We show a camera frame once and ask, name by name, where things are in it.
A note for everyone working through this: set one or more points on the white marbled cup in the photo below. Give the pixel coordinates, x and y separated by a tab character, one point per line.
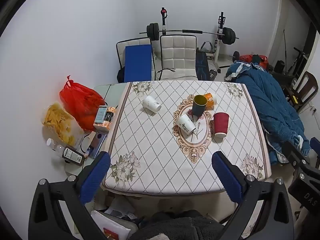
151	104

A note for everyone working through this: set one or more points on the orange cup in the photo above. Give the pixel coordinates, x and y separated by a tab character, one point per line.
211	99

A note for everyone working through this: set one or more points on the black cylindrical speaker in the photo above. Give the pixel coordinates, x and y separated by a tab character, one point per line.
279	66

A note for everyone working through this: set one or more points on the white bag with red label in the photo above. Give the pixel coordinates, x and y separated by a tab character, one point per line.
112	226

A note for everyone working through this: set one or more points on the red ribbed paper cup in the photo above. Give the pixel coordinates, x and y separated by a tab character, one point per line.
220	125

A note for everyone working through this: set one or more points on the barbell with black plates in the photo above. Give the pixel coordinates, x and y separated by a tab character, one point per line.
152	31

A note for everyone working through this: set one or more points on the red plastic bag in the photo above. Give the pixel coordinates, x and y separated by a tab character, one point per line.
77	97

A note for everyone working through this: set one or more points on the orange snack packet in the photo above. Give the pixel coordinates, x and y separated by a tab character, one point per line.
109	116

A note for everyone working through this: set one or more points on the white cup with black print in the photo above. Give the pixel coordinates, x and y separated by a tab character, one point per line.
183	123

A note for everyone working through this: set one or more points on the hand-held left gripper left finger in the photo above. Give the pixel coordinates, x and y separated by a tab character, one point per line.
96	177

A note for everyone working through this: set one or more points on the floral diamond-pattern tablecloth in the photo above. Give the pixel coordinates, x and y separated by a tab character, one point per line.
155	155

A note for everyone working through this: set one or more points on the dark wooden chair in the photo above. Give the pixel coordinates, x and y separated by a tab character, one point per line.
308	85

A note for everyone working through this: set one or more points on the purple flat box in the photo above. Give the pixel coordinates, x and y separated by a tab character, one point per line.
96	142

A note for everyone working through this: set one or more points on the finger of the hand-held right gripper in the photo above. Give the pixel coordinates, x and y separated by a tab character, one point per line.
296	153
315	143

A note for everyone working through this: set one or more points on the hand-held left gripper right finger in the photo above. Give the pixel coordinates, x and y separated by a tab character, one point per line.
226	177

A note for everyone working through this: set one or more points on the dark green cup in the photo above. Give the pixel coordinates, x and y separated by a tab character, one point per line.
198	110

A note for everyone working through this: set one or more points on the flat orange box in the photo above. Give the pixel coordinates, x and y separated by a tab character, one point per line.
101	127

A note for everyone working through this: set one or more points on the small teal box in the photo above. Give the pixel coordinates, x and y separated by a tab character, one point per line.
101	113

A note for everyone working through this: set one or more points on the thin black pole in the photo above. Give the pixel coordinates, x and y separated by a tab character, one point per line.
285	42

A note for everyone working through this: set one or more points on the small dumbbell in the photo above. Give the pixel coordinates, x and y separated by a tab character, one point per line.
213	73

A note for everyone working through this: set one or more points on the loose black weight plate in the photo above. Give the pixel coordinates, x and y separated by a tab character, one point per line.
236	55

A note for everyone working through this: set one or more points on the blue quilted jacket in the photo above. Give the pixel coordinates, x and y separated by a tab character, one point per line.
265	100

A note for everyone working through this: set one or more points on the black weight bench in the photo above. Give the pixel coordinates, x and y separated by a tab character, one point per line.
202	65

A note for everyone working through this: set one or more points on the white padded chair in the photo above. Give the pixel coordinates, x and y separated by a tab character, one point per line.
120	52
177	52

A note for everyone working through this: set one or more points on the blue board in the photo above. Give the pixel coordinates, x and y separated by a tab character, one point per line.
138	62

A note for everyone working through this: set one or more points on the bag of yellow chips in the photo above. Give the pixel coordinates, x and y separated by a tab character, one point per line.
58	122

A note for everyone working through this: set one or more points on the black kick scooter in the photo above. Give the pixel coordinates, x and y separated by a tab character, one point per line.
297	60

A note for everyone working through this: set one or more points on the white barbell rack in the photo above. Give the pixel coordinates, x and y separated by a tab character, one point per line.
221	25

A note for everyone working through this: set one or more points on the clear plastic bottle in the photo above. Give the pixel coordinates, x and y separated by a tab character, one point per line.
53	145

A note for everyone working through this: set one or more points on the person's dark fleece clothing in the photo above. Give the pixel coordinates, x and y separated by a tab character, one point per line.
180	226

